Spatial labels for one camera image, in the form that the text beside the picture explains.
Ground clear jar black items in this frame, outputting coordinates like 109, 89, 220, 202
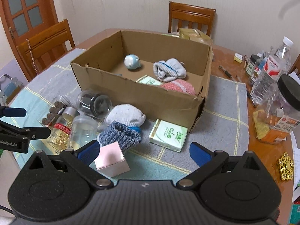
76, 89, 112, 119

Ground white sock blue band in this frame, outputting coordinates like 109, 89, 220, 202
104, 104, 146, 132

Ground pink knitted sock roll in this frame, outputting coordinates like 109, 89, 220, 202
160, 79, 195, 95

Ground blue white round toy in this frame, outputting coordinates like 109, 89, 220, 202
124, 54, 142, 70

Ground jar with brown discs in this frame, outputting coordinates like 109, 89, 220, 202
40, 95, 71, 128

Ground bottle with yellow capsules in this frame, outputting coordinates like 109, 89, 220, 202
47, 107, 80, 151

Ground pink small box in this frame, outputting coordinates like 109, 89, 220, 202
94, 141, 131, 177

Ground clear plastic cup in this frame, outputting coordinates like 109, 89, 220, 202
67, 115, 98, 150

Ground grey blue knitted sock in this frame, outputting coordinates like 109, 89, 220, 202
97, 121, 142, 153

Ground grey checked table mat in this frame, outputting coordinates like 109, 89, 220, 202
4, 49, 249, 181

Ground wooden chair left side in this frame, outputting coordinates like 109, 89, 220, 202
16, 19, 75, 81

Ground wooden chair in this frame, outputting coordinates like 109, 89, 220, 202
16, 19, 75, 81
168, 1, 216, 36

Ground orange snack packet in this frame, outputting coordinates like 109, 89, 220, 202
252, 110, 299, 144

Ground gold ornament coaster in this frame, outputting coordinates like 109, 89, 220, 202
277, 152, 294, 181

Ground stack of papers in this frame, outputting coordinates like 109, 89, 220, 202
290, 126, 299, 189

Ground large jar black lid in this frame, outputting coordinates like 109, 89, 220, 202
257, 75, 299, 121

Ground pen on table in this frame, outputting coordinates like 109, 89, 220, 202
219, 65, 232, 79

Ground cardboard box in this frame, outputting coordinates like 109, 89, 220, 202
71, 29, 213, 130

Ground white sock blue stripes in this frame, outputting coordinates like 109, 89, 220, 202
153, 58, 187, 82

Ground green white C&S box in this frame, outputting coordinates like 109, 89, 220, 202
136, 75, 163, 86

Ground small jar dark lid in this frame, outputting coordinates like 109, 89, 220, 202
245, 54, 260, 76

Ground wooden door with panes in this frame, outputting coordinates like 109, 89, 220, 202
1, 0, 57, 46

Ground small yellow white box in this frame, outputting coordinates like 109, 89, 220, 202
234, 53, 243, 64

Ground clear water bottle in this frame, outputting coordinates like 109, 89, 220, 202
250, 36, 293, 106

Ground gold wrapped package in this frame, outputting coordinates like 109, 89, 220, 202
179, 28, 213, 45

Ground wooden chair far side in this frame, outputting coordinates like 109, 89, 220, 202
168, 1, 216, 36

